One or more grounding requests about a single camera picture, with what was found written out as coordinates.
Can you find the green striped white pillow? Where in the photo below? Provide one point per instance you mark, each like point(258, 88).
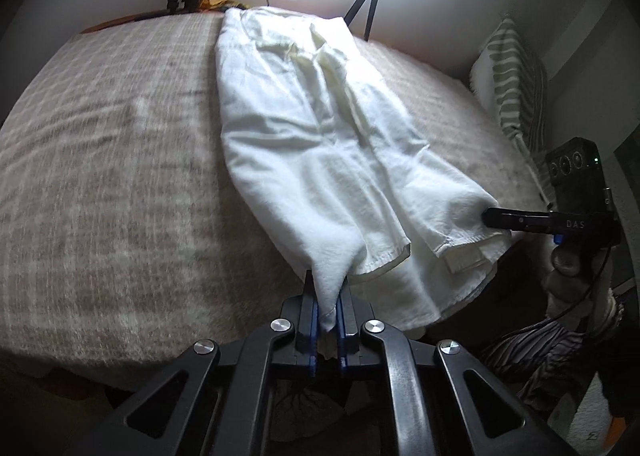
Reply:
point(510, 80)

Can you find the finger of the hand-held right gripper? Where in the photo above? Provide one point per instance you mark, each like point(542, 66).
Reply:
point(510, 219)

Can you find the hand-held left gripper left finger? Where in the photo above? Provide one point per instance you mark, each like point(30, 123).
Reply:
point(312, 331)

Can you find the white long-sleeved shirt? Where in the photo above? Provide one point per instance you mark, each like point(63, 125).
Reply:
point(300, 160)

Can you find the pink plaid blanket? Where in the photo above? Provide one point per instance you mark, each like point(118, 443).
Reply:
point(125, 186)

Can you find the dark striped garment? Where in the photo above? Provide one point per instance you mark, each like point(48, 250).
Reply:
point(540, 361)

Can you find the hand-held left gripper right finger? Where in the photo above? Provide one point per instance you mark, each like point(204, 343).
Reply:
point(342, 336)

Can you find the person's right hand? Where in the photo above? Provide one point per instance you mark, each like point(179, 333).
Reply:
point(565, 261)

